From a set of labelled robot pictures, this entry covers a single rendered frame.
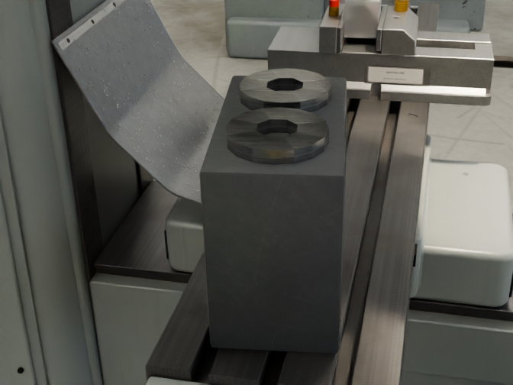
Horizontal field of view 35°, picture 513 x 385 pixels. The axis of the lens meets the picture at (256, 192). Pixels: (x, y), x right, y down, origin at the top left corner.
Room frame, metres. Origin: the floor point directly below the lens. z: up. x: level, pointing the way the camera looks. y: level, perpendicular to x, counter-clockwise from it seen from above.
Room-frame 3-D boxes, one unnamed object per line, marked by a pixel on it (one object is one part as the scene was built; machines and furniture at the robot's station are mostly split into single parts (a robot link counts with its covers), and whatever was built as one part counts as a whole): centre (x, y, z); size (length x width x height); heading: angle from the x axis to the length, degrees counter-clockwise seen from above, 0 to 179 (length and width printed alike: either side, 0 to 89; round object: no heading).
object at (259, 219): (0.69, -0.03, 1.04); 0.22 x 0.12 x 0.20; 174
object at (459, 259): (1.08, -0.13, 0.80); 0.50 x 0.35 x 0.12; 77
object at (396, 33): (1.24, -0.23, 1.03); 0.12 x 0.06 x 0.04; 168
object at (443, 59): (1.25, -0.20, 0.99); 0.35 x 0.15 x 0.11; 78
